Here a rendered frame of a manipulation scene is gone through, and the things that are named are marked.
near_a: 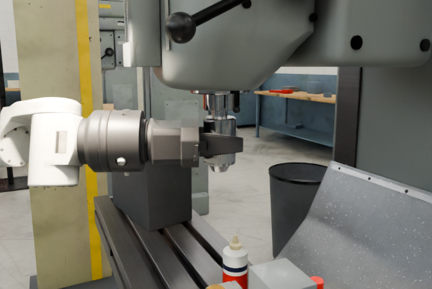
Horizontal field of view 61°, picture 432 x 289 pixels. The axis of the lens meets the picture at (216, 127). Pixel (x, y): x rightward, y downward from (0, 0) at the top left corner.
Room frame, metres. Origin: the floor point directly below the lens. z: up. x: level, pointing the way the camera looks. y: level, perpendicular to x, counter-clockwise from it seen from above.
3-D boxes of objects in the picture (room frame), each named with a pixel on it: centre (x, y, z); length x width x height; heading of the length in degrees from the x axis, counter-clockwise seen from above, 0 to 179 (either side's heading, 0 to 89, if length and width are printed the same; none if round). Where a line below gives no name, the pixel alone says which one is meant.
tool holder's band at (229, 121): (0.52, -0.01, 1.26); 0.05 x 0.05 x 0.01
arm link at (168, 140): (0.51, 0.09, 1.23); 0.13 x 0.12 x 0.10; 4
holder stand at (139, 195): (0.90, 0.17, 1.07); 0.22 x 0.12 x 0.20; 37
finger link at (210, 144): (0.49, -0.01, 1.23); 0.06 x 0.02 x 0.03; 94
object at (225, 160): (0.52, -0.01, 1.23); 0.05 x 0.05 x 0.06
